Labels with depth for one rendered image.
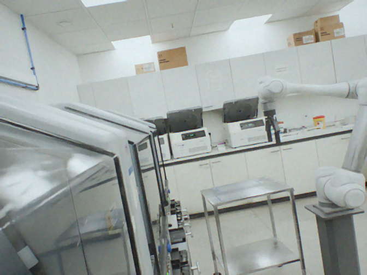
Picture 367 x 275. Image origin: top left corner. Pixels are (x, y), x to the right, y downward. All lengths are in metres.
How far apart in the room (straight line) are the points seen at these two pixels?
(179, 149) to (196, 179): 0.49
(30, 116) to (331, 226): 1.85
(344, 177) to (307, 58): 3.20
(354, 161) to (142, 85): 3.16
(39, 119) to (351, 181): 1.62
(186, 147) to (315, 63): 2.32
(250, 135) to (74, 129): 3.73
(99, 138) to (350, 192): 1.51
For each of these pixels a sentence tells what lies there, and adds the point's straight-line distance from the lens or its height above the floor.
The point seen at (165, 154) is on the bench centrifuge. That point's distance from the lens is 4.01.
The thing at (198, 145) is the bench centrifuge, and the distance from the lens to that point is 4.03.
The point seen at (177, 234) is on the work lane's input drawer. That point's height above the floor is 0.79.
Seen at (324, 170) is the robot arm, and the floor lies 0.96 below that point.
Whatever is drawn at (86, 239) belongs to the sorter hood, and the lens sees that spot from 0.31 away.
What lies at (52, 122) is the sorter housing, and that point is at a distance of 0.55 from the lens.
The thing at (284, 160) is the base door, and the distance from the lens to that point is 4.34.
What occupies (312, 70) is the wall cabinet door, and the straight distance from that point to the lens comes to 4.84.
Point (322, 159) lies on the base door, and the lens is 4.58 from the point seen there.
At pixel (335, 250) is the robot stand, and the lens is 2.16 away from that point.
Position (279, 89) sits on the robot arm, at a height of 1.50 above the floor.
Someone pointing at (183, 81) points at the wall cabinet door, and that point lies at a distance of 4.32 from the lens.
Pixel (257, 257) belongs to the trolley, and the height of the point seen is 0.28.
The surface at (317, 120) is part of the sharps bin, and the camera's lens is 4.87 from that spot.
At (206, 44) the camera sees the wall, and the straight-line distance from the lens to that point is 4.81.
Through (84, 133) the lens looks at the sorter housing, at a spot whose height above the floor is 1.45.
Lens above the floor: 1.44
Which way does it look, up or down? 5 degrees down
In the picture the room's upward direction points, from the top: 10 degrees counter-clockwise
